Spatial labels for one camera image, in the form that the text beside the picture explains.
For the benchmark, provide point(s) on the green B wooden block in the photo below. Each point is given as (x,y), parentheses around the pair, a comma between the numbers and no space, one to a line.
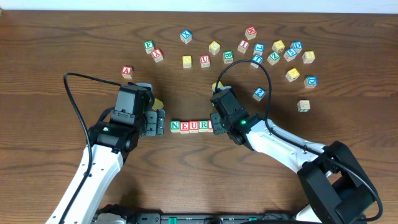
(228,56)

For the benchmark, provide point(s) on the yellow 2 wooden block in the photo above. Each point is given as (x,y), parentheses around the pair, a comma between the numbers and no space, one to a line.
(158,105)

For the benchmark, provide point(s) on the red X wooden block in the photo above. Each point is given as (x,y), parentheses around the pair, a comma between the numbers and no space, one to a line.
(157,55)

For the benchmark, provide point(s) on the green N wooden block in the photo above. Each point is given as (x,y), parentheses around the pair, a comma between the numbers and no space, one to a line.
(175,126)

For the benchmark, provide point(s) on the yellow 8 wooden block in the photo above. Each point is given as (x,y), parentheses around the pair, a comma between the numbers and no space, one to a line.
(308,57)

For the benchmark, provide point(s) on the red A wooden block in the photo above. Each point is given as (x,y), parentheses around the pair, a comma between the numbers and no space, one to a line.
(127,72)

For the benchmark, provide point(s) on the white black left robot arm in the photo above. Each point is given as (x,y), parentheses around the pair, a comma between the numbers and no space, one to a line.
(110,140)

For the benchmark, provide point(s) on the blue X wooden block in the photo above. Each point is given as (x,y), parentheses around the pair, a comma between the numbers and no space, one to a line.
(186,36)

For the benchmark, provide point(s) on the blue 2 wooden block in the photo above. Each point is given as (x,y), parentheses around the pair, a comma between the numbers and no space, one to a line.
(259,94)

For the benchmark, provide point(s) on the red E wooden block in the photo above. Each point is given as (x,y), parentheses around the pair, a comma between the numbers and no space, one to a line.
(184,127)

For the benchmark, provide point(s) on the red H wooden block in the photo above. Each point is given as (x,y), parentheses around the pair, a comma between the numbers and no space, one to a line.
(250,33)

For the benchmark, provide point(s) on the blue T wooden block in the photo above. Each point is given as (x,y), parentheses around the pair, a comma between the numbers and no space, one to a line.
(256,60)

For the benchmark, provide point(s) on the red u block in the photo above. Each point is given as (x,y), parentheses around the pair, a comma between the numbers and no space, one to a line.
(205,61)
(193,126)

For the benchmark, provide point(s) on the blue L wooden block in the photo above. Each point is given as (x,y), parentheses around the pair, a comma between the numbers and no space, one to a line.
(258,49)

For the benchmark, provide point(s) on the yellow block lower middle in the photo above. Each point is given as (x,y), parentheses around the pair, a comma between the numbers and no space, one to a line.
(216,85)

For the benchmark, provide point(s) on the red i block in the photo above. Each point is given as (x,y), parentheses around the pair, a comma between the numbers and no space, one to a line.
(243,46)
(210,127)

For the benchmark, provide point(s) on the blue D block far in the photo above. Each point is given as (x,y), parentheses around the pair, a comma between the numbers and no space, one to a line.
(297,46)

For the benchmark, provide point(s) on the yellow block with picture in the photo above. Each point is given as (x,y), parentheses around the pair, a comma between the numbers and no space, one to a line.
(292,74)

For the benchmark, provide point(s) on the blue 5 wooden block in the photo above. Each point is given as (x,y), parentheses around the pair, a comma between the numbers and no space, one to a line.
(290,54)

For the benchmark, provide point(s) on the yellow O wooden block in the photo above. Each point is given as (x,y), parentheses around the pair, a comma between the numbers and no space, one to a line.
(187,61)

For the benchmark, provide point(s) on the green Z wooden block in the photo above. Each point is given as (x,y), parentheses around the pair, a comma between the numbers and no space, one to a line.
(273,58)

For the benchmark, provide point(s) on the green 7 wooden block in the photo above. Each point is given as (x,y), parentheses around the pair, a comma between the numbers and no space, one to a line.
(303,106)

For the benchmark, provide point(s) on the blue d block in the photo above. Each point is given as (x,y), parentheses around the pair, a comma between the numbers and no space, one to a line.
(310,82)
(297,46)

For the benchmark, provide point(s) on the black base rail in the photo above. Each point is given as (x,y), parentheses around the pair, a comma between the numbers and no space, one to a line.
(155,218)

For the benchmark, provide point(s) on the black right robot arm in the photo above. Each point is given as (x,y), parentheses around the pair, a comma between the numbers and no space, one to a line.
(335,184)

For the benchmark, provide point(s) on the yellow block upper middle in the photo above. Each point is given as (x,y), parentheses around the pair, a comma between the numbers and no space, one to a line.
(214,47)

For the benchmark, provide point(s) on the yellow block near Z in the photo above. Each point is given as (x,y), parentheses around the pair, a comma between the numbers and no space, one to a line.
(278,46)

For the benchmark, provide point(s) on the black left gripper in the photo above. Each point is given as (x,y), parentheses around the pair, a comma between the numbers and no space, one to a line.
(155,122)

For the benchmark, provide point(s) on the green R wooden block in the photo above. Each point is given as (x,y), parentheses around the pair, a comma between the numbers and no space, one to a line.
(203,126)

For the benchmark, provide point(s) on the blue D block near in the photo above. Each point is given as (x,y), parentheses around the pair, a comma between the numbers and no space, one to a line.
(310,82)

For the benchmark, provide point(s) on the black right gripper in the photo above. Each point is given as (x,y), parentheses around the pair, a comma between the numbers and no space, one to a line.
(216,125)

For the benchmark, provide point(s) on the green F wooden block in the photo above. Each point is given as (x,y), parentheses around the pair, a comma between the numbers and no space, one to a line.
(149,46)

